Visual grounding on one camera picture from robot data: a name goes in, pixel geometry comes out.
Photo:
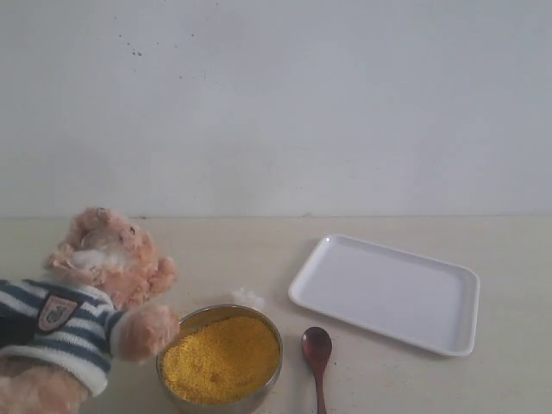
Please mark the dark red wooden spoon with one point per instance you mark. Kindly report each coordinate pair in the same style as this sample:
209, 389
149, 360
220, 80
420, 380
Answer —
317, 347

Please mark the plush teddy bear striped sweater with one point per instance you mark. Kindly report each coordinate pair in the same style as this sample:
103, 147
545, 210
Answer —
93, 304

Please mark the small white cotton tuft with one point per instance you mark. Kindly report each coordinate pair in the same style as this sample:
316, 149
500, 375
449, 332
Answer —
248, 298

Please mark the metal bowl of yellow grain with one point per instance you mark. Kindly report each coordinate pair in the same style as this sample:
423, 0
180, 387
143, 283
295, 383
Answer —
225, 359

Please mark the white rectangular plastic tray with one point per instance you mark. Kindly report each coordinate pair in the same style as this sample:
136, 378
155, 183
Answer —
417, 300

